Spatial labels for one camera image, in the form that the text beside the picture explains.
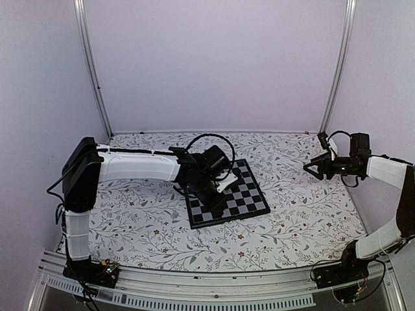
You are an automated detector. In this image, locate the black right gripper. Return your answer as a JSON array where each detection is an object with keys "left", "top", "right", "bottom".
[{"left": 303, "top": 152, "right": 358, "bottom": 181}]

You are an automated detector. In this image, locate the black silver chess board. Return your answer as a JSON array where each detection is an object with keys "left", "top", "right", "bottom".
[{"left": 186, "top": 159, "right": 270, "bottom": 229}]

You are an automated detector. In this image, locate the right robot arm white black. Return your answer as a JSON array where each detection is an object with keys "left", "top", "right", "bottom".
[{"left": 303, "top": 132, "right": 414, "bottom": 282}]

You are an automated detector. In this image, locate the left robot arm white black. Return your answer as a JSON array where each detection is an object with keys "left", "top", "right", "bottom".
[{"left": 56, "top": 137, "right": 237, "bottom": 281}]

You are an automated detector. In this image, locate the floral patterned table mat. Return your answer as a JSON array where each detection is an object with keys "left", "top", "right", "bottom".
[{"left": 88, "top": 133, "right": 366, "bottom": 272}]

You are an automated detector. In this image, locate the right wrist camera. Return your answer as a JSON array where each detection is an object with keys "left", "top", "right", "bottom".
[{"left": 318, "top": 132, "right": 338, "bottom": 160}]

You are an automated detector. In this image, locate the right camera black cable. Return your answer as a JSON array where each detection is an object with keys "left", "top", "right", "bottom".
[{"left": 327, "top": 130, "right": 353, "bottom": 143}]

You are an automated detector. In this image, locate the camera black cable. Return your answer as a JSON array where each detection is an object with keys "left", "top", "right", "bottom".
[
  {"left": 186, "top": 132, "right": 236, "bottom": 182},
  {"left": 327, "top": 130, "right": 353, "bottom": 143}
]

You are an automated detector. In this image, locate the left camera black cable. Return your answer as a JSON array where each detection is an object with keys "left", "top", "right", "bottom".
[{"left": 186, "top": 132, "right": 236, "bottom": 182}]

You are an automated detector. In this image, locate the front aluminium rail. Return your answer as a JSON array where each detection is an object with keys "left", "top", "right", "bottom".
[{"left": 28, "top": 251, "right": 407, "bottom": 310}]

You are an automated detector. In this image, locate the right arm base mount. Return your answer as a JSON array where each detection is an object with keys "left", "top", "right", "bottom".
[{"left": 311, "top": 261, "right": 369, "bottom": 289}]

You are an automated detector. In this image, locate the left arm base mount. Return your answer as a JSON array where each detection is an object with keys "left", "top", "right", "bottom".
[{"left": 63, "top": 258, "right": 119, "bottom": 288}]

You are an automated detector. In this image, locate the right aluminium frame post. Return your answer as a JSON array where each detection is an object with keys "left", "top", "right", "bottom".
[{"left": 319, "top": 0, "right": 357, "bottom": 132}]

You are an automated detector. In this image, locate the aluminium frame post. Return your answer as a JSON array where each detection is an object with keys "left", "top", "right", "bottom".
[
  {"left": 319, "top": 0, "right": 357, "bottom": 132},
  {"left": 73, "top": 0, "right": 113, "bottom": 138}
]

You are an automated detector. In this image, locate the left aluminium frame post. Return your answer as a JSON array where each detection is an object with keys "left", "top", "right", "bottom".
[{"left": 73, "top": 0, "right": 113, "bottom": 138}]

